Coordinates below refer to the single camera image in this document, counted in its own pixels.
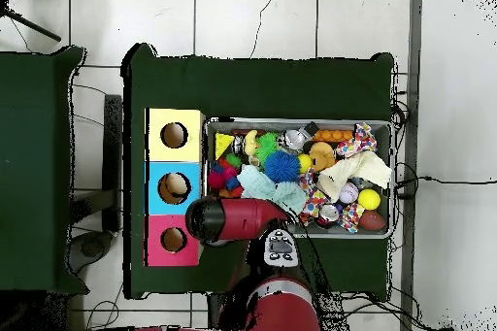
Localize grey rounded base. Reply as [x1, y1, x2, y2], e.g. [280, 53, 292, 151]
[67, 229, 115, 275]

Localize mint green waffle cloth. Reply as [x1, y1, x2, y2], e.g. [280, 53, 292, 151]
[236, 163, 308, 215]

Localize yellow cheese wedge toy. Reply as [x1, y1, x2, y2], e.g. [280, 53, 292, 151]
[215, 132, 236, 161]

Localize yellow tennis ball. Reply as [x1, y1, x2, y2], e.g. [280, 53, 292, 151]
[357, 188, 382, 211]

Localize dark green table cloth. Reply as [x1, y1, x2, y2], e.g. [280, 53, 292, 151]
[0, 45, 89, 295]
[120, 42, 396, 301]

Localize brown plush toy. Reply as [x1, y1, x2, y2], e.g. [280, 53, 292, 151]
[308, 141, 337, 174]

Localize black power cable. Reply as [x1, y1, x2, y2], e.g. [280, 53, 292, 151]
[393, 175, 497, 201]

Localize blue spiky rubber ball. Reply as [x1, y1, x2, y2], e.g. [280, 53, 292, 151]
[262, 149, 302, 184]

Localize wooden box with three holes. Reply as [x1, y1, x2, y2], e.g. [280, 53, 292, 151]
[143, 108, 206, 268]

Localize white toy baseball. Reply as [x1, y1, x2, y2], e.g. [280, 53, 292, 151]
[338, 182, 360, 205]

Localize black tripod leg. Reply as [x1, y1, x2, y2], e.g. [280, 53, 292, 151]
[0, 4, 62, 43]

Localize brown toy football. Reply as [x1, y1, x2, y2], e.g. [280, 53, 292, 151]
[357, 210, 387, 232]

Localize cream waffle cloth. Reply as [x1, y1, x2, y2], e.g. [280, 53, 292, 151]
[315, 149, 393, 204]

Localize green spiky rubber ball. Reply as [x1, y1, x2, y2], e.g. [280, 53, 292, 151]
[254, 131, 281, 165]

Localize silver wire mesh bin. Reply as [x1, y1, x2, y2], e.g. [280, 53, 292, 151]
[202, 116, 396, 240]

